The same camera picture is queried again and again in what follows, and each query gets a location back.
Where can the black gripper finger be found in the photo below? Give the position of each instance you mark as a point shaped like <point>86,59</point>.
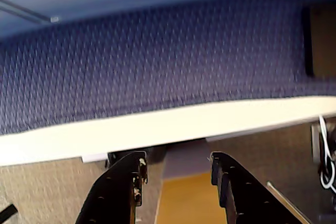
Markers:
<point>113,190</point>
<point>249,195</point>

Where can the thin metal rod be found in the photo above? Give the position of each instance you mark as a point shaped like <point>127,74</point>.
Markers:
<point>286,200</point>

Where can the yellow flat board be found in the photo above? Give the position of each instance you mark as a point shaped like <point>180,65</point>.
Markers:
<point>189,200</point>

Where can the blue toy kitchen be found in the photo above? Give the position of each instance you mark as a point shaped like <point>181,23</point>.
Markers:
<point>157,1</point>

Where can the grey post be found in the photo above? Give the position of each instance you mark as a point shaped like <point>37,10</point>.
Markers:
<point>189,159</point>

